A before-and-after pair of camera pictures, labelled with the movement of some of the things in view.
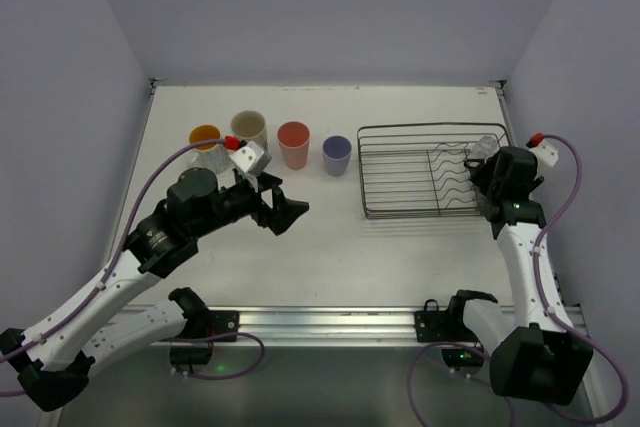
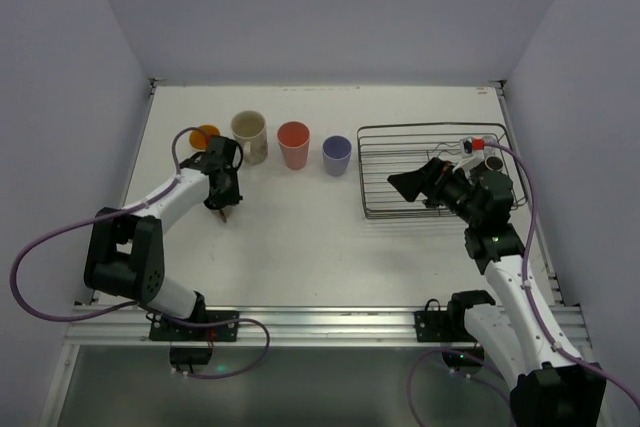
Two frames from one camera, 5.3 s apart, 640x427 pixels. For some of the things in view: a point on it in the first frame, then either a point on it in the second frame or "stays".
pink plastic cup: (294, 138) stays
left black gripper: (265, 202) -> (223, 200)
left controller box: (190, 355) stays
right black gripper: (480, 177) -> (431, 181)
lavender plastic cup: (337, 151) stays
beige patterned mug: (250, 126) stays
